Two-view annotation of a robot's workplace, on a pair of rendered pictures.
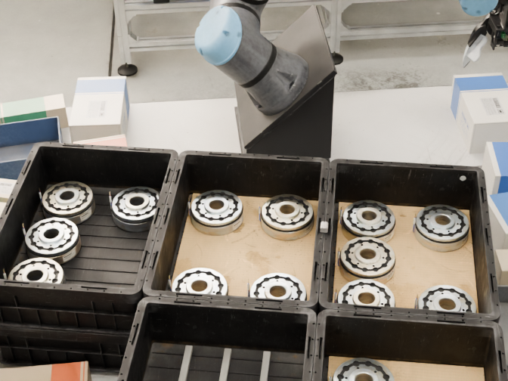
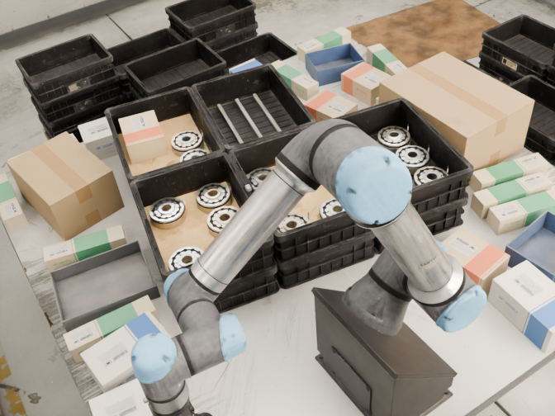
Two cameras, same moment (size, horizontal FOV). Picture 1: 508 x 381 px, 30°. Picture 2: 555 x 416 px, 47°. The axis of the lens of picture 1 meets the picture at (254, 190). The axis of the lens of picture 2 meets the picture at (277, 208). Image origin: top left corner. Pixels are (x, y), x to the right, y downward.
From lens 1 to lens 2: 2.55 m
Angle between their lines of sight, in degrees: 93
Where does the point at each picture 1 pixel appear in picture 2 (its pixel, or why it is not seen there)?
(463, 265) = (168, 252)
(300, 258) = not seen: hidden behind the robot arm
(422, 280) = (189, 232)
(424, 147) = not seen: outside the picture
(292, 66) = (356, 289)
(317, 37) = (359, 331)
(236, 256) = (306, 200)
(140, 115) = (522, 347)
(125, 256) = not seen: hidden behind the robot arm
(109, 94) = (538, 304)
